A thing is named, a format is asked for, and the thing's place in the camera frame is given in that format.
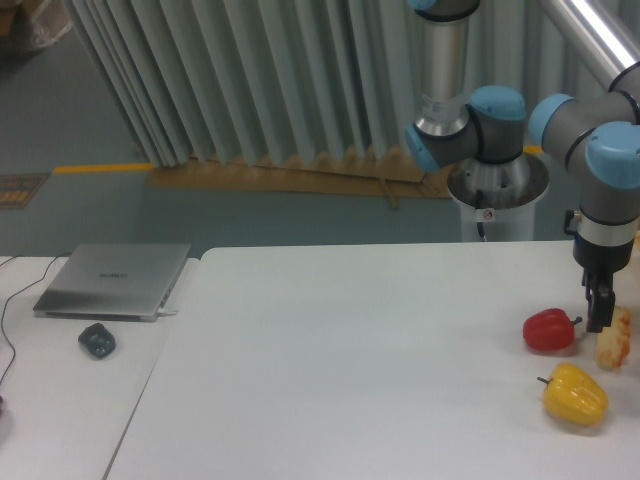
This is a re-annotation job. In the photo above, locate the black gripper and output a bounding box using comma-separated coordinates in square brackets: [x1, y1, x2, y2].
[573, 235, 634, 333]

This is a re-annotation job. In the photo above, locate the red bell pepper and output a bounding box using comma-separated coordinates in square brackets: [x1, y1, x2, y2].
[522, 308, 583, 352]

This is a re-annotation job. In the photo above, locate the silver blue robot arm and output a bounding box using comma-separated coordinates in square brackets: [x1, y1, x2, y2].
[405, 1, 639, 333]

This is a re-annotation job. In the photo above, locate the yellow bell pepper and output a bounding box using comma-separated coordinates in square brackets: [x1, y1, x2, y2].
[537, 362, 609, 427]

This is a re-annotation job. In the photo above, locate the brown cardboard sheet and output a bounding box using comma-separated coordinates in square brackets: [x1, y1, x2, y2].
[146, 147, 450, 209]

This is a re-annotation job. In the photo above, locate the pale green folding curtain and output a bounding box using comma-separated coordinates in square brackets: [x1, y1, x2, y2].
[66, 1, 604, 167]

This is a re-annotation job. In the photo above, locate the silver closed laptop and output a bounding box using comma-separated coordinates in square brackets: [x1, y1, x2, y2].
[33, 243, 190, 321]

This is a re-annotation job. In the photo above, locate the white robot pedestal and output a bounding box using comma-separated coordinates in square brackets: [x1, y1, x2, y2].
[447, 153, 549, 242]

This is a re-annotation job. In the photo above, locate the black laptop cable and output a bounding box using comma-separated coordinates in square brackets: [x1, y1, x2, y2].
[0, 253, 72, 386]

